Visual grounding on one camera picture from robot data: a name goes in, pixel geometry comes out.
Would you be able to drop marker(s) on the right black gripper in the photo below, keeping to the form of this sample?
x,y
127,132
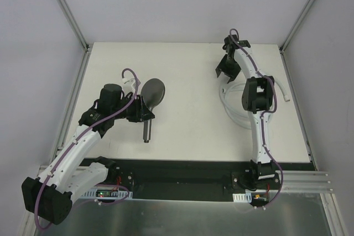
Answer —
x,y
229,61

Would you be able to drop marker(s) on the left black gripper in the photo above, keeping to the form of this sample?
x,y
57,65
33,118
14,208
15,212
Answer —
x,y
141,108

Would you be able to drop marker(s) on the right aluminium frame post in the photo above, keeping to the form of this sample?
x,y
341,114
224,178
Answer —
x,y
298,22

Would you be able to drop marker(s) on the aluminium frame post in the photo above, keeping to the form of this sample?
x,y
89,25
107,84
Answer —
x,y
298,22
73,24

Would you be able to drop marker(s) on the left aluminium frame post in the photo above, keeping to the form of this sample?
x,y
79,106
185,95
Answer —
x,y
73,24

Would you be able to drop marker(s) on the right white cable duct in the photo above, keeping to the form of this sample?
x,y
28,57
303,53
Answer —
x,y
242,197

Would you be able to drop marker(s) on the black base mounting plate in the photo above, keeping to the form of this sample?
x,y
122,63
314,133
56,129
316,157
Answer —
x,y
210,181

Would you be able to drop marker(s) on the left white cable duct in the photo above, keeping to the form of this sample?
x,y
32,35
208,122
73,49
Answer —
x,y
95,193

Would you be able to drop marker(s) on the white cable duct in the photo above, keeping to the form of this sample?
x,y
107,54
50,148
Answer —
x,y
95,193
242,197

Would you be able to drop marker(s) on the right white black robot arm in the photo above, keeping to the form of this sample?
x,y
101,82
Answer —
x,y
258,100

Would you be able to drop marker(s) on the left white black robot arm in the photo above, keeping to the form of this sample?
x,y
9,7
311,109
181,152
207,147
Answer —
x,y
52,193

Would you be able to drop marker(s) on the grey shower head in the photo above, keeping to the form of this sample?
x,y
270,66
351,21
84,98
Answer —
x,y
153,93

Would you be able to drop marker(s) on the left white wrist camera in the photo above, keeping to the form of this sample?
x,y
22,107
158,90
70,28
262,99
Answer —
x,y
129,85

